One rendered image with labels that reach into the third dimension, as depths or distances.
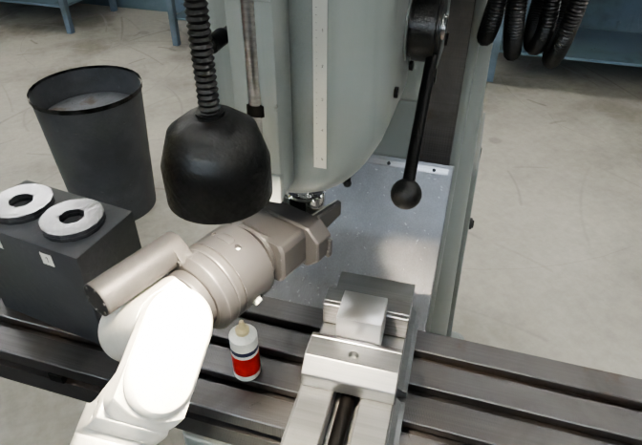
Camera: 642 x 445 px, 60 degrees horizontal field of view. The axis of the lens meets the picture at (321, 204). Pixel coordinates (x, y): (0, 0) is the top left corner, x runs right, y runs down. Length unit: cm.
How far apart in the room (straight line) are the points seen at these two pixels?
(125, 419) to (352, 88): 33
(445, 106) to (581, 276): 174
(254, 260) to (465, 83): 53
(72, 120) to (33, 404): 109
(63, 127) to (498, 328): 191
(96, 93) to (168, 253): 238
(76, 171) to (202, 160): 232
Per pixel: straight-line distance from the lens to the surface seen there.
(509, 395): 89
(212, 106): 35
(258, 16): 44
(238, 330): 80
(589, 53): 433
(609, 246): 284
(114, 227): 87
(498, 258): 258
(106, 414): 51
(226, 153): 34
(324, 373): 74
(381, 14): 48
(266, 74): 45
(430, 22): 56
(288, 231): 60
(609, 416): 92
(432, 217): 104
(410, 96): 68
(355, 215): 106
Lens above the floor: 164
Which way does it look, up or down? 36 degrees down
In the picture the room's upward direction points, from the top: straight up
